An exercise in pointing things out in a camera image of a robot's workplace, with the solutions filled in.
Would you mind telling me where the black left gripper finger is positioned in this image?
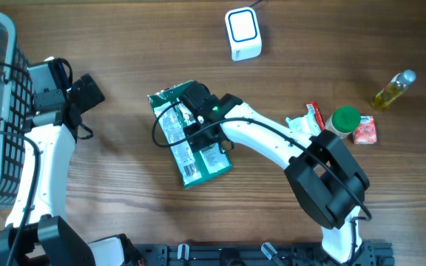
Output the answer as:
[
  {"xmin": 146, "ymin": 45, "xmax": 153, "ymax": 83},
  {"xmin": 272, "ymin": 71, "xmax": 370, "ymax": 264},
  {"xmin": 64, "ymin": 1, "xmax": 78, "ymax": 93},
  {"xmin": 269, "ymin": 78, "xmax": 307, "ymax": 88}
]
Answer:
[
  {"xmin": 79, "ymin": 82, "xmax": 105, "ymax": 113},
  {"xmin": 75, "ymin": 74, "xmax": 95, "ymax": 100}
]

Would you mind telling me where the green glove packet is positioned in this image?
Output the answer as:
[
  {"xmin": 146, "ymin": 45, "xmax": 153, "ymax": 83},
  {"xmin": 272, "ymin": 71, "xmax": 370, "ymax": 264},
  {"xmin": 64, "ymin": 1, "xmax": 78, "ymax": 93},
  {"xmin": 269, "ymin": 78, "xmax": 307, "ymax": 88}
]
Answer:
[{"xmin": 148, "ymin": 81, "xmax": 232, "ymax": 188}]

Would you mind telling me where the teal candy wrapper packet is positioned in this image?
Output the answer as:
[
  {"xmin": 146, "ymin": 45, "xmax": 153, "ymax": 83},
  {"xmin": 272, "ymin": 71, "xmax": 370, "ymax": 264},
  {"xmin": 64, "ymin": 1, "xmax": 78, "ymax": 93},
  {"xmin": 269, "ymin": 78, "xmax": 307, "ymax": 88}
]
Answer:
[{"xmin": 285, "ymin": 112, "xmax": 322, "ymax": 136}]

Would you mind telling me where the green lidded white jar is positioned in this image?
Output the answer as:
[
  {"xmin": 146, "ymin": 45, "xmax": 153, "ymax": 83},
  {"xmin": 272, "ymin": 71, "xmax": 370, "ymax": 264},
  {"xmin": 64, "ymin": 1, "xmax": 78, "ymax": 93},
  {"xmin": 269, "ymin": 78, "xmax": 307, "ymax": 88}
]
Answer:
[{"xmin": 325, "ymin": 106, "xmax": 361, "ymax": 139}]

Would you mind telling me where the pink tissue box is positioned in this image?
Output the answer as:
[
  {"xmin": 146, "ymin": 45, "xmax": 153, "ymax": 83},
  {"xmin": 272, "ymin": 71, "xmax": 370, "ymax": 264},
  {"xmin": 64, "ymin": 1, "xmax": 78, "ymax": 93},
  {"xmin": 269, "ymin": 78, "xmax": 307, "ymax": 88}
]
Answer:
[{"xmin": 353, "ymin": 116, "xmax": 377, "ymax": 145}]

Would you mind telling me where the yellow drink bottle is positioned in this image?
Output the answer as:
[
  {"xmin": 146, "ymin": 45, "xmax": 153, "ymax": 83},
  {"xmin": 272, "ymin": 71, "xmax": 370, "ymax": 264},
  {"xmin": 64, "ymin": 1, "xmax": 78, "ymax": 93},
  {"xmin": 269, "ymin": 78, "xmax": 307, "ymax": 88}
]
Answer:
[{"xmin": 371, "ymin": 69, "xmax": 416, "ymax": 111}]

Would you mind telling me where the red stick packet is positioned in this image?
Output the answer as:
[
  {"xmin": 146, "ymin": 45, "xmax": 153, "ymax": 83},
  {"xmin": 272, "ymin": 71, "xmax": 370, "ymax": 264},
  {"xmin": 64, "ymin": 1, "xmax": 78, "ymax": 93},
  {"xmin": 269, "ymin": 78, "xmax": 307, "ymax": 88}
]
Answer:
[{"xmin": 306, "ymin": 101, "xmax": 325, "ymax": 131}]

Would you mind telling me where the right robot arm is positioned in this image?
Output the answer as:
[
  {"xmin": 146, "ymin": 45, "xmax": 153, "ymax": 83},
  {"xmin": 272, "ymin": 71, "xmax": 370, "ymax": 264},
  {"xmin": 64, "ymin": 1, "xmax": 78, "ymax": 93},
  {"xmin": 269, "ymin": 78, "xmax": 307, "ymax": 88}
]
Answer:
[{"xmin": 180, "ymin": 94, "xmax": 372, "ymax": 265}]

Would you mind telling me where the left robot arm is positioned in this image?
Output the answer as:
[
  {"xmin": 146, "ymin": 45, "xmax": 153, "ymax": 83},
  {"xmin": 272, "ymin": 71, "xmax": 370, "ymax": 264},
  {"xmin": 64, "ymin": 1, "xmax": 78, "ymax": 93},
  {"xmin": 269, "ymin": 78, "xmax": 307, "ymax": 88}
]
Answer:
[{"xmin": 0, "ymin": 123, "xmax": 142, "ymax": 265}]

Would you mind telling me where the white barcode scanner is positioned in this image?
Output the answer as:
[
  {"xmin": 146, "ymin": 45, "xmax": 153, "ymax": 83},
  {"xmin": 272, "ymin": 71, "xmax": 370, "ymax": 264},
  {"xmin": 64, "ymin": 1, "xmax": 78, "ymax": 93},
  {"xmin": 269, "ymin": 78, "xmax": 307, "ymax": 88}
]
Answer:
[{"xmin": 224, "ymin": 7, "xmax": 262, "ymax": 61}]

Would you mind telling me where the grey plastic shopping basket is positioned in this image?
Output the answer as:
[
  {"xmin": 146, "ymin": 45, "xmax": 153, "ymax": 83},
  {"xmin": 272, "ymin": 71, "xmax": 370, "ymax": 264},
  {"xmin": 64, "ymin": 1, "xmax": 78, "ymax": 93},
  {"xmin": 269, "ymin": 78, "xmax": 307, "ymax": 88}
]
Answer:
[{"xmin": 0, "ymin": 10, "xmax": 36, "ymax": 212}]

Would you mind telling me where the black mounting rail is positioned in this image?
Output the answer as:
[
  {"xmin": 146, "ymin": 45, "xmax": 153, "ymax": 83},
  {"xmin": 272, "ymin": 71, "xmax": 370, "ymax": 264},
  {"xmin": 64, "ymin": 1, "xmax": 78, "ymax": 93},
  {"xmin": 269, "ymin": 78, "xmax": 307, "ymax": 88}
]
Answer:
[{"xmin": 135, "ymin": 241, "xmax": 396, "ymax": 266}]

